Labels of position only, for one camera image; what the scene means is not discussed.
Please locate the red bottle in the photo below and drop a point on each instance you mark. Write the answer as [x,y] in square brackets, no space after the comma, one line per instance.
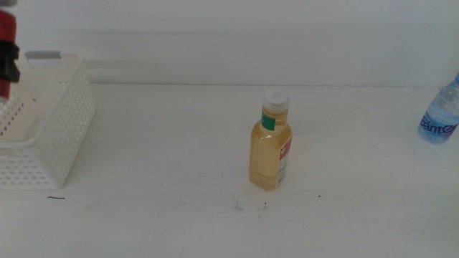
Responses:
[6,27]

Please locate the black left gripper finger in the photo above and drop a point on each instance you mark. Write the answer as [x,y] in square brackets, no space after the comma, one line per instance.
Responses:
[8,61]

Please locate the clear water bottle blue cap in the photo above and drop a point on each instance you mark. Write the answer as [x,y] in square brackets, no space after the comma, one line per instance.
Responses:
[439,118]

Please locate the white perforated plastic basket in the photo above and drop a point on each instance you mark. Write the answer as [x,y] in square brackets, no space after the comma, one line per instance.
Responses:
[68,136]

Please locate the yellow tea bottle white cap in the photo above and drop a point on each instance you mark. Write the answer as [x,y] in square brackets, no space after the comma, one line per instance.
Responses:
[267,154]

